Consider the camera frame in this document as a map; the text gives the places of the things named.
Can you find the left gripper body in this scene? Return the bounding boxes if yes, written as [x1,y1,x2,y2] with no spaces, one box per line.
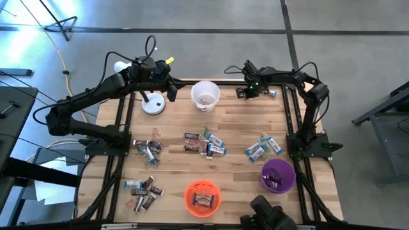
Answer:
[131,56,176,93]

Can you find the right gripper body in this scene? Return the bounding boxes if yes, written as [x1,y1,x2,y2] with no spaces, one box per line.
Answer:
[243,59,273,98]

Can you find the white plastic bucket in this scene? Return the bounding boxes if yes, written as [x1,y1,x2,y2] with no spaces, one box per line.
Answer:
[190,80,221,112]

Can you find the purple plastic basket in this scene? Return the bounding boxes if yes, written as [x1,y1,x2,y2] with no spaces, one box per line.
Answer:
[259,158,297,194]

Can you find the white desk lamp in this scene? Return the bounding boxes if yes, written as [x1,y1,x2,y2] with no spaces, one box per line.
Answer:
[113,60,166,116]

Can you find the black tripod stand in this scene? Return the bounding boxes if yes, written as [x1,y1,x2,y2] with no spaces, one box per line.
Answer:
[38,0,78,42]

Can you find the black metal desk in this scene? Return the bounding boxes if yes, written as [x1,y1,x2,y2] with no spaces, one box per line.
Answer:
[351,81,409,186]

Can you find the orange plastic basket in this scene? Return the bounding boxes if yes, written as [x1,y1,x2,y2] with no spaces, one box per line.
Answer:
[183,180,222,219]

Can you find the person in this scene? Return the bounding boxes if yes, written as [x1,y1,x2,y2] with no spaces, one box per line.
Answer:
[239,194,298,230]

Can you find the dark grey panel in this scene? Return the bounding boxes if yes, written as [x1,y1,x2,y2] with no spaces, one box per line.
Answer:
[31,147,87,167]

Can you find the black flat bar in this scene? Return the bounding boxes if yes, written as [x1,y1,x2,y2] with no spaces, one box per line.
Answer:
[0,68,34,77]

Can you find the black side table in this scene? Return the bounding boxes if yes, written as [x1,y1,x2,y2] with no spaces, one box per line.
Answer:
[0,85,39,173]

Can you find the black hand tool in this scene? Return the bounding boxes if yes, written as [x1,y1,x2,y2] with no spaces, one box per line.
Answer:
[0,101,20,119]

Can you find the black metal beam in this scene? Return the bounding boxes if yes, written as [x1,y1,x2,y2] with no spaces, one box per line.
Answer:
[0,156,81,189]

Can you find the white paper sheets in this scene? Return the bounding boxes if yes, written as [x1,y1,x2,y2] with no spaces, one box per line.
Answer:
[33,156,81,206]

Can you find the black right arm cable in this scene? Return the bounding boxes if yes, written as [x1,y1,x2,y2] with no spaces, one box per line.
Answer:
[224,65,249,75]

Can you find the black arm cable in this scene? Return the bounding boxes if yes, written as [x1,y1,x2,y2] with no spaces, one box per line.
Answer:
[224,65,249,75]
[101,34,158,84]

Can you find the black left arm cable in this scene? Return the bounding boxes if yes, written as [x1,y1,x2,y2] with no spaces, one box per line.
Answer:
[101,34,158,84]

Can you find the yellow floor cable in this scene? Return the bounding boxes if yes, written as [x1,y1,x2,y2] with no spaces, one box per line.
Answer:
[19,0,89,162]

